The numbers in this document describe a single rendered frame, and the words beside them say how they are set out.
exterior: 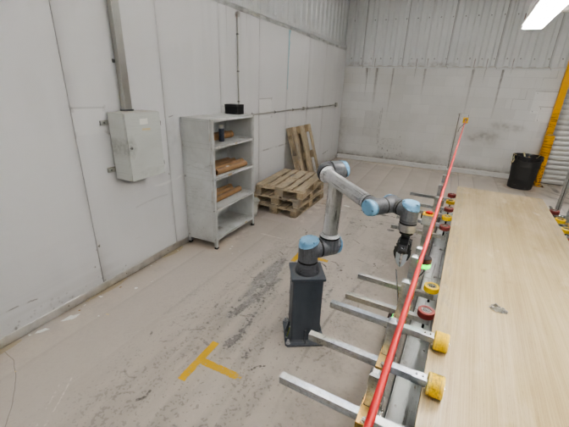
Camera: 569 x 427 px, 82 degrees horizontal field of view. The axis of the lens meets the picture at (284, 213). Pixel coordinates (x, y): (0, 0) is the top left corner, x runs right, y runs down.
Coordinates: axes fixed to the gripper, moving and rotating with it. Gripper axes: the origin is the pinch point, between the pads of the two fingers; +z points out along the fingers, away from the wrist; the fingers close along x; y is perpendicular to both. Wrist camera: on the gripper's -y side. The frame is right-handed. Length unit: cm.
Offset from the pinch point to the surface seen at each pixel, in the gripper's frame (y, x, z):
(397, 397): -51, -14, 39
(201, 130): 108, 237, -41
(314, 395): -95, 10, 6
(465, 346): -36, -36, 11
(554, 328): -1, -73, 11
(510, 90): 761, -87, -97
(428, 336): -45, -21, 6
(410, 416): -57, -21, 39
